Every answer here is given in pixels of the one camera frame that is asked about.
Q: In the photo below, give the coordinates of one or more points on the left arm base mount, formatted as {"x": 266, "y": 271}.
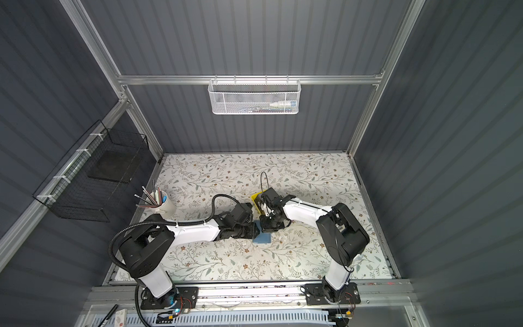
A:
{"x": 178, "y": 298}

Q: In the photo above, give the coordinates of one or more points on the black wire mesh basket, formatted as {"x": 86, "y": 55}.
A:
{"x": 91, "y": 184}

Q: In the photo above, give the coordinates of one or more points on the white tube in basket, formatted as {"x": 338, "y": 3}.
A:
{"x": 286, "y": 105}

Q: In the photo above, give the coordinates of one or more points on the pens in cup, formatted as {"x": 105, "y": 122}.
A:
{"x": 154, "y": 199}

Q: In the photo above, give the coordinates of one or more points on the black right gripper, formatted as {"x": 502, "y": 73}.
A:
{"x": 271, "y": 219}

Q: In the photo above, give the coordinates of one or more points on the white wire mesh basket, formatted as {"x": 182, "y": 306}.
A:
{"x": 239, "y": 96}

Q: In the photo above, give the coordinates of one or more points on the white pen cup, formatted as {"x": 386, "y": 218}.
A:
{"x": 167, "y": 209}

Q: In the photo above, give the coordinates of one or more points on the blue leather card holder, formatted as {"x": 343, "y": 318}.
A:
{"x": 263, "y": 239}

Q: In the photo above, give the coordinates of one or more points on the yellow plastic card tray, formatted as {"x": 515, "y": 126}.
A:
{"x": 256, "y": 203}

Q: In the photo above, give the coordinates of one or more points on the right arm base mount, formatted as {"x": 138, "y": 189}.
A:
{"x": 323, "y": 294}

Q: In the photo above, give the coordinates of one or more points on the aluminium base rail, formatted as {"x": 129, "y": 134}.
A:
{"x": 291, "y": 295}

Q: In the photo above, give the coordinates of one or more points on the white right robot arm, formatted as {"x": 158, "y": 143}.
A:
{"x": 342, "y": 234}

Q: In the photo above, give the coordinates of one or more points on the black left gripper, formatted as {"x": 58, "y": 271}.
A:
{"x": 248, "y": 228}

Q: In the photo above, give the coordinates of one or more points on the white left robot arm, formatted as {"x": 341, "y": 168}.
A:
{"x": 144, "y": 245}

